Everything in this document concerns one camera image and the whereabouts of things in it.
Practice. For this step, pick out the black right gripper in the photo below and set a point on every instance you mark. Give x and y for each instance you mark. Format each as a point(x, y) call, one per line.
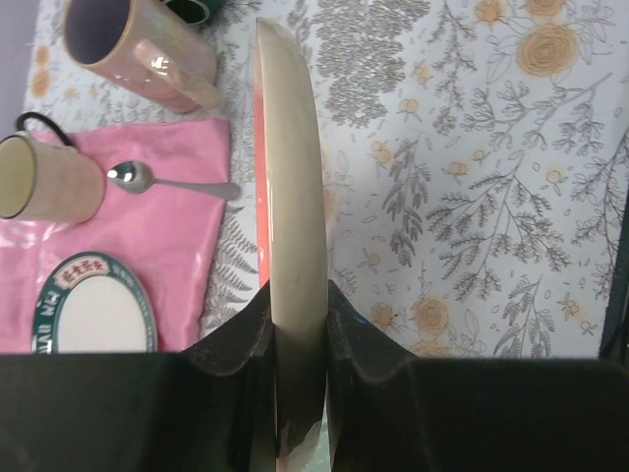
point(614, 341)

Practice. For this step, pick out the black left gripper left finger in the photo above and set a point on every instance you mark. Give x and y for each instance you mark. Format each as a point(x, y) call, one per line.
point(208, 408)

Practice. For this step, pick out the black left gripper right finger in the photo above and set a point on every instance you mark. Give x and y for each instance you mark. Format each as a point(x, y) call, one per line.
point(391, 410)

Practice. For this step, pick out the cream and pink branch plate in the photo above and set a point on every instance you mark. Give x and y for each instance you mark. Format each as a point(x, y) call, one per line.
point(291, 236)

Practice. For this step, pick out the white plate green rim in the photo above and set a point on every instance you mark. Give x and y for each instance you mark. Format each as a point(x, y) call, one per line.
point(92, 303)

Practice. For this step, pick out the pink cloth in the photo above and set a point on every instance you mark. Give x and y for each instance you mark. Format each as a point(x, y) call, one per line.
point(167, 236)

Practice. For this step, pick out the floral tablecloth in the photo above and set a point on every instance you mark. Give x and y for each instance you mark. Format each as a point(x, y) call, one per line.
point(475, 161)

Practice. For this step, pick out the metal spoon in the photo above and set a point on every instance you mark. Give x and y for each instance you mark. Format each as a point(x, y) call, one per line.
point(137, 177)

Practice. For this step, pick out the pink mug purple inside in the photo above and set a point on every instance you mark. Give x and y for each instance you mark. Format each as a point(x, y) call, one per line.
point(145, 48)

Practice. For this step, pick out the dark green mug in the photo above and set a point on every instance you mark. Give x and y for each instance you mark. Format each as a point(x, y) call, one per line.
point(195, 12)

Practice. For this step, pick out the cream mug black handle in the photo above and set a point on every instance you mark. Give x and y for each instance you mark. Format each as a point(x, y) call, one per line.
point(45, 182)

